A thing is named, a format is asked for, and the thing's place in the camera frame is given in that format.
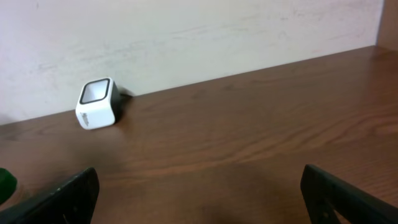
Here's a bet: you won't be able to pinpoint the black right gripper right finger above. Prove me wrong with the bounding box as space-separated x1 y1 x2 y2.
300 164 397 224

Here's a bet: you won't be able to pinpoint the green lid white jar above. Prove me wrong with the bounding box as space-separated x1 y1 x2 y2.
0 168 17 204

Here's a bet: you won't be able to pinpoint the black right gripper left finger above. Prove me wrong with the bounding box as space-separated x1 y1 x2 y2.
1 167 100 224

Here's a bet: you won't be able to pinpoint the white barcode scanner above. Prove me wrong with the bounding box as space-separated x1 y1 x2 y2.
75 77 122 130

